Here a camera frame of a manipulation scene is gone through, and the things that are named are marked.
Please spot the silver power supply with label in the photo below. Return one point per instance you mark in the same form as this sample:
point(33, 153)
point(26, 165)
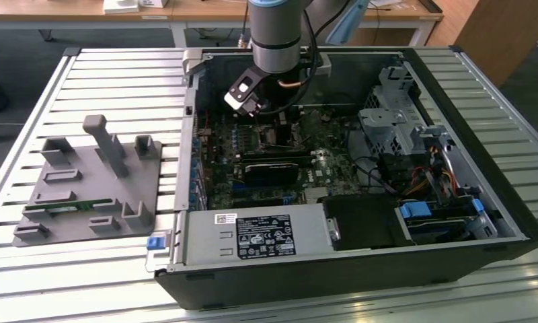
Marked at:
point(206, 242)

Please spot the blue plastic clip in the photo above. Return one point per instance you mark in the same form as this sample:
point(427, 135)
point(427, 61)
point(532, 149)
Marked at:
point(476, 206)

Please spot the blue case latch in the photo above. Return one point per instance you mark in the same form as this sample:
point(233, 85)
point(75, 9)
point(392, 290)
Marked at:
point(157, 244)

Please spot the grey parts rack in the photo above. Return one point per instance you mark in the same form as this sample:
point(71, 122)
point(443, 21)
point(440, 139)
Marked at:
point(98, 188)

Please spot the thin metal locking lever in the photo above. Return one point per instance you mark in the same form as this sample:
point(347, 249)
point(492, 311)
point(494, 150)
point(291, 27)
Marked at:
point(282, 146)
point(255, 124)

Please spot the green motherboard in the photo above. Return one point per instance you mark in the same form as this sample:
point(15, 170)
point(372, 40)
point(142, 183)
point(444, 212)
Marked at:
point(335, 168)

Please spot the black open PC case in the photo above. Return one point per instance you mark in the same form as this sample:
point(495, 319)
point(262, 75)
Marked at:
point(295, 286)

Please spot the white box with dark print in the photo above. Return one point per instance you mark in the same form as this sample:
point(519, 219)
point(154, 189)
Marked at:
point(154, 3)

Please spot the wooden desk white frame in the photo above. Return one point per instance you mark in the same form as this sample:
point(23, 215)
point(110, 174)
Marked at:
point(49, 17)
point(214, 15)

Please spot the metal disk bay cage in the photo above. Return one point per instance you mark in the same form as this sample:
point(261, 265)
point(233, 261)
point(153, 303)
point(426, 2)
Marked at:
point(380, 128)

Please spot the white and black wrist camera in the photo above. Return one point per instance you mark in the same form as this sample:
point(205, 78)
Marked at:
point(246, 84)

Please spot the silver chipset heat sink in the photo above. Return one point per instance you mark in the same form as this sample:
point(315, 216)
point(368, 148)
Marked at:
point(315, 195)

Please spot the green RAM stick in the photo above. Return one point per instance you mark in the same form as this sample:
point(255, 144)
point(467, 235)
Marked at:
point(89, 204)

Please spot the metal CPU socket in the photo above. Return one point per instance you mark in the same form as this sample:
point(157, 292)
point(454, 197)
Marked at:
point(259, 147)

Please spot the black RAM slot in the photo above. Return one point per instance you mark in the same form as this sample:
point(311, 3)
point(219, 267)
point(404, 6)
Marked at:
point(273, 158)
point(305, 161)
point(301, 112)
point(301, 109)
point(301, 116)
point(273, 153)
point(246, 121)

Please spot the black graphics card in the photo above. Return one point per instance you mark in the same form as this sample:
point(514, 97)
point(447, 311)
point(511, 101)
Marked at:
point(270, 175)

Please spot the round silver coin battery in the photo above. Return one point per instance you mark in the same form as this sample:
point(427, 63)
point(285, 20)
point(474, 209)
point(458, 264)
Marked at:
point(324, 116)

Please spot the blue disk carrier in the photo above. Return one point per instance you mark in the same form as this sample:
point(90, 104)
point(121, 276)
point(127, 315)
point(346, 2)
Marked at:
point(414, 212)

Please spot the wooden cabinet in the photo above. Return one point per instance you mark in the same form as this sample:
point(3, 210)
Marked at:
point(496, 33)

